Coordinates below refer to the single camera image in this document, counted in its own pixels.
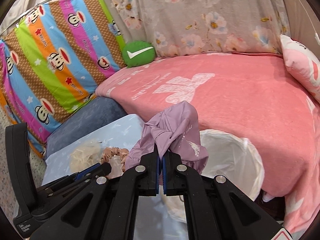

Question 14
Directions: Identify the pink blanket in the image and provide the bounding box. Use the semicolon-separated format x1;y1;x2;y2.
96;52;320;235

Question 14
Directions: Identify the blue cushion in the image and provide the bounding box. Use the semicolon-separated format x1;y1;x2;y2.
45;96;128;159

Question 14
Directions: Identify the white lined bin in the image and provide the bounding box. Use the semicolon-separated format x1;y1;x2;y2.
160;129;265;227

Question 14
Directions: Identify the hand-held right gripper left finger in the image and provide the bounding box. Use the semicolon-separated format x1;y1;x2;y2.
29;144;160;240

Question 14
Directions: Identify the green cushion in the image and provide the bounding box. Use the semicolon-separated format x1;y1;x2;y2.
122;40;157;68

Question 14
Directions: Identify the grey wooden headboard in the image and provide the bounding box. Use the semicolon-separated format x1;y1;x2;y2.
275;0;319;55

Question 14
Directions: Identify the pink pillow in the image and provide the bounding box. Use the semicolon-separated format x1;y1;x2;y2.
279;34;320;98

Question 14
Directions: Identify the pink satin scrunchie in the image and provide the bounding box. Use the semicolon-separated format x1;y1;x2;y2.
100;147;130;179

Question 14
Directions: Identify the grey floral sheet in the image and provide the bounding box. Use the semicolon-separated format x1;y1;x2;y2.
107;0;292;58

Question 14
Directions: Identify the striped monkey print pillow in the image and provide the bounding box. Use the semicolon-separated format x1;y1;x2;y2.
0;0;128;159

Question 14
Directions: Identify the light blue cloth-covered stool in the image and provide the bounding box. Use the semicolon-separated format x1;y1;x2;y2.
42;114;185;240

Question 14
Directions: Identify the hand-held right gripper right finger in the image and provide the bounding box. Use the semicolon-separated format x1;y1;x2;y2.
162;151;293;240

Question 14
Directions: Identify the purple garment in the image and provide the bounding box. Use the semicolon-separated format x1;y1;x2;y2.
124;100;209;175

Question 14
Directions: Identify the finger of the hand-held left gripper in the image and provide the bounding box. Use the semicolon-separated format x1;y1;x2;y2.
84;162;112;183
74;164;100;181

